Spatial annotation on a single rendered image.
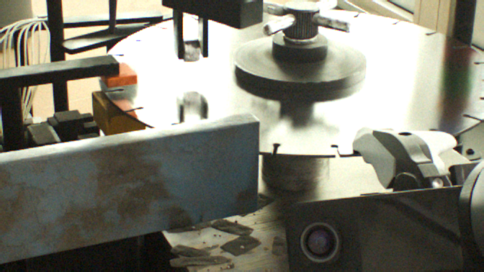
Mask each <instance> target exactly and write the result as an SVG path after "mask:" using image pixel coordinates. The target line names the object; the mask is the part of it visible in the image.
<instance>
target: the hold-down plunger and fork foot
mask: <svg viewBox="0 0 484 272"><path fill-rule="evenodd" d="M162 6H165V7H168V8H170V9H172V26H173V52H174V54H175V55H176V56H177V58H178V60H183V59H184V14H183V13H185V14H190V15H193V16H196V17H197V39H198V40H199V43H200V47H201V55H202V57H203V58H209V20H210V21H212V22H217V23H220V24H222V25H225V26H228V27H232V28H235V29H237V30H242V29H245V28H247V27H252V26H254V25H255V24H258V23H261V22H262V21H263V0H162Z"/></svg>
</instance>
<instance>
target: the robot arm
mask: <svg viewBox="0 0 484 272"><path fill-rule="evenodd" d="M456 145H457V143H456V140H455V139H454V138H453V136H451V135H449V134H447V133H443V132H422V131H395V130H394V129H393V128H392V127H387V126H384V125H369V126H363V127H362V128H360V130H358V131H357V133H356V135H355V138H354V141H353V144H351V146H353V150H355V151H358V152H359V153H360V154H361V156H362V158H363V161H364V162H365V163H370V164H371V165H372V166H373V168H374V170H375V173H376V175H377V179H379V182H380V183H381V184H382V186H383V187H384V188H385V189H393V191H390V192H383V193H381V192H372V193H366V194H360V196H352V197H344V198H337V199H322V200H315V201H301V202H298V203H295V204H293V205H291V206H290V208H288V209H287V210H286V212H285V214H284V227H285V235H286V243H287V257H288V266H289V271H290V272H484V160H483V161H482V162H479V163H464V164H455V165H451V166H449V167H448V169H449V172H448V171H445V170H444V163H443V162H442V160H441V159H440V158H439V157H438V156H439V154H440V153H443V152H446V151H448V150H450V149H452V148H454V147H455V146H456Z"/></svg>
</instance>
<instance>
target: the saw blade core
mask: <svg viewBox="0 0 484 272"><path fill-rule="evenodd" d="M322 14H323V15H326V16H330V17H336V18H339V19H346V20H349V21H352V22H353V24H354V31H352V32H350V33H345V32H339V31H336V30H330V29H326V28H323V27H319V33H321V34H323V35H325V36H326V37H328V39H331V40H336V41H339V42H344V43H346V44H349V45H352V46H354V47H356V48H358V49H360V51H361V52H363V53H364V55H365V56H367V74H366V75H365V76H364V78H363V79H362V80H361V81H360V82H358V83H356V84H354V85H353V86H348V87H346V88H343V89H337V91H329V92H321V93H290V92H282V91H273V90H272V89H266V88H262V87H259V86H255V85H253V84H251V83H247V82H245V81H243V80H242V79H240V78H239V76H237V75H236V74H235V73H234V72H233V69H232V58H233V52H234V50H235V49H236V48H237V47H240V46H241V45H243V44H245V43H247V42H251V41H254V40H258V39H262V38H263V37H271V36H273V35H270V36H267V35H265V34H264V33H263V32H262V27H263V24H266V23H268V22H270V21H273V20H275V19H279V18H280V17H278V16H273V15H270V14H265V13H263V21H262V22H261V23H258V24H255V25H254V26H252V27H247V28H245V29H242V30H237V29H235V28H232V27H228V26H225V25H222V24H220V23H217V22H212V21H210V20H209V58H203V57H202V55H201V59H200V61H197V62H193V63H185V62H184V61H183V60H178V58H177V56H176V55H175V54H174V52H173V26H172V20H171V21H168V22H164V23H161V24H159V25H156V26H155V27H150V28H148V29H145V30H142V31H140V32H138V33H135V34H133V35H131V36H130V37H129V38H128V39H127V40H123V41H122V42H120V43H118V44H117V45H115V46H114V47H113V48H112V49H111V50H110V51H109V52H108V53H107V55H114V56H115V58H116V59H117V60H118V61H119V62H120V63H124V62H126V63H127V64H128V65H129V66H130V68H131V69H132V70H133V71H134V72H135V73H137V75H138V83H137V84H132V85H126V86H116V87H112V88H108V87H107V86H106V85H105V84H104V82H103V81H102V80H101V78H100V77H99V85H100V87H101V89H102V92H103V93H110V94H112V95H111V96H108V97H107V100H108V101H109V102H110V103H111V104H112V105H113V106H114V107H115V108H117V109H118V110H119V111H121V112H122V113H124V114H127V117H129V118H131V119H132V120H134V121H136V122H139V123H141V124H143V125H145V126H146V127H149V128H156V127H165V126H169V125H174V124H183V123H188V122H197V121H202V120H207V119H216V118H221V117H229V116H230V115H234V114H244V113H252V114H253V115H255V117H256V118H257V119H258V120H259V121H260V130H259V155H265V156H272V153H273V150H274V146H278V150H277V157H285V158H336V154H335V152H334V149H333V148H337V153H338V154H339V156H340V158H353V157H361V154H360V153H359V152H358V151H355V150H353V146H351V144H353V141H354V138H355V135H356V133H357V131H358V130H360V128H362V127H363V126H369V125H384V126H387V127H392V128H393V129H394V130H395V131H422V132H443V133H447V134H449V135H451V136H453V137H456V136H458V135H461V134H464V133H466V132H468V131H470V130H472V129H473V128H474V127H477V126H478V125H479V124H480V123H481V122H484V91H483V87H484V56H483V55H482V54H480V53H479V52H478V51H476V50H473V49H472V48H471V47H468V45H466V44H465V43H463V42H460V41H458V40H456V39H454V38H451V37H449V36H446V35H444V34H442V33H440V32H437V33H436V31H434V30H430V29H427V28H425V27H421V26H417V25H414V24H409V23H405V22H403V21H401V22H400V23H399V21H400V20H396V19H390V18H386V17H378V16H374V15H369V14H360V15H359V16H358V13H353V12H340V10H332V9H330V10H328V12H324V13H322ZM357 16H358V18H356V17H357Z"/></svg>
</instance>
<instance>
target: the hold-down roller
mask: <svg viewBox="0 0 484 272"><path fill-rule="evenodd" d="M200 59H201V47H200V43H199V40H198V39H197V38H187V39H184V59H183V61H184V62H185V63H193V62H197V61H200Z"/></svg>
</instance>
